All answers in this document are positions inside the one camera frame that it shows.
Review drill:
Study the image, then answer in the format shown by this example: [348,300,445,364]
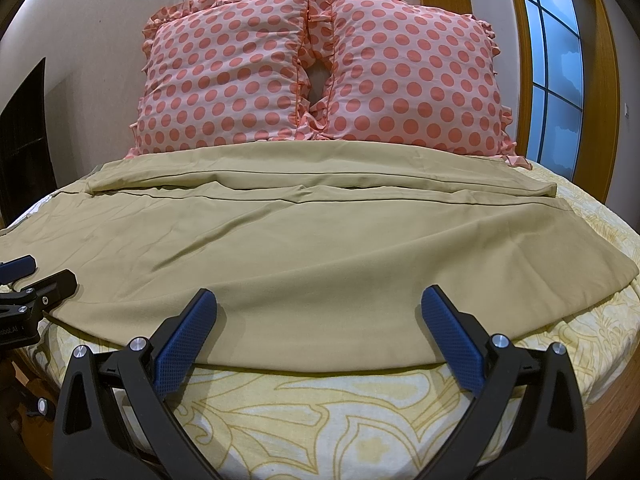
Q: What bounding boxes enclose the wooden bed frame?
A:
[586,352,639,478]

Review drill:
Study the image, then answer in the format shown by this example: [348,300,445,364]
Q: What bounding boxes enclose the pink polka-dot pillow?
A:
[308,0,529,167]
[128,0,318,157]

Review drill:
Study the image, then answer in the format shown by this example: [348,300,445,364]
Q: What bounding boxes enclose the right pink polka-dot pillow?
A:
[308,0,529,167]

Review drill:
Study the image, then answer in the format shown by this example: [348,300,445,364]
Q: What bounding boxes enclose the dark furniture at left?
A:
[0,58,58,226]

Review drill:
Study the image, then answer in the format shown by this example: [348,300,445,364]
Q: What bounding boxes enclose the window with wooden frame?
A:
[513,0,620,202]

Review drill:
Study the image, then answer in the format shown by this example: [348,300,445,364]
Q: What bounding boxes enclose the khaki tan pants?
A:
[1,141,638,373]

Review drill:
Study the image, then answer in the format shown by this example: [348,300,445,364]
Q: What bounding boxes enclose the left pink polka-dot pillow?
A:
[128,0,318,157]

